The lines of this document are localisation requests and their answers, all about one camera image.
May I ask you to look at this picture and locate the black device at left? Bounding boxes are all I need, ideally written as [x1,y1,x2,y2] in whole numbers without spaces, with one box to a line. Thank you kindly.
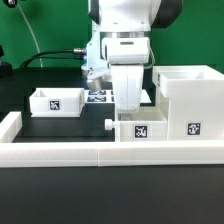
[0,45,13,78]

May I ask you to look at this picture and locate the thin white cable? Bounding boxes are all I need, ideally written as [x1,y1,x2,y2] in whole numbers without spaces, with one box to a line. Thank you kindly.
[16,2,44,68]

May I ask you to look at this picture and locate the white rear drawer tray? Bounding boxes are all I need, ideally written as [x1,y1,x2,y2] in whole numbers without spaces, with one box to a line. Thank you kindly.
[29,88,85,117]

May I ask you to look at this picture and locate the black cable with connector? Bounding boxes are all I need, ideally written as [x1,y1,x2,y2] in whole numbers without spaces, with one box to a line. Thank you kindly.
[19,47,88,69]

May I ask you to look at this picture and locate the white sheet with markers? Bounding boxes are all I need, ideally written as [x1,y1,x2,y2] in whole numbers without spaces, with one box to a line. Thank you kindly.
[84,90,151,104]

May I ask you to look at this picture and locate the white U-shaped boundary frame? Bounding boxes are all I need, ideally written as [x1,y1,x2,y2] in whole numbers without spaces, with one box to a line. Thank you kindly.
[0,112,224,168]

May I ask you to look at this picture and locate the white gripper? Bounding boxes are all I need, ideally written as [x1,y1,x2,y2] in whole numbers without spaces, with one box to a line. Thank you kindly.
[111,65,144,114]

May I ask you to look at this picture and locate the white front drawer tray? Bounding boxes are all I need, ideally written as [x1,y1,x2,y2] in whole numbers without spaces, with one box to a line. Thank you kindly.
[105,107,167,142]

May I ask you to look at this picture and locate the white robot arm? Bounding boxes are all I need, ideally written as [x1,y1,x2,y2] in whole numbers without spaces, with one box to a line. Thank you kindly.
[82,0,183,114]

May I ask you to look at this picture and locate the black raised platform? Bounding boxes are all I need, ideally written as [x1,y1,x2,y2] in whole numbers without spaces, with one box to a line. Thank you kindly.
[14,104,114,143]

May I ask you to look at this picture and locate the white drawer cabinet box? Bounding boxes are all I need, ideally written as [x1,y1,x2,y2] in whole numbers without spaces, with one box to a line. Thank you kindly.
[153,65,224,140]

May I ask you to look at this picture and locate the white drawer tray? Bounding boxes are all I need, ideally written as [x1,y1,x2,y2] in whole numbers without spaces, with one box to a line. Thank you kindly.
[105,107,167,142]
[29,88,85,117]

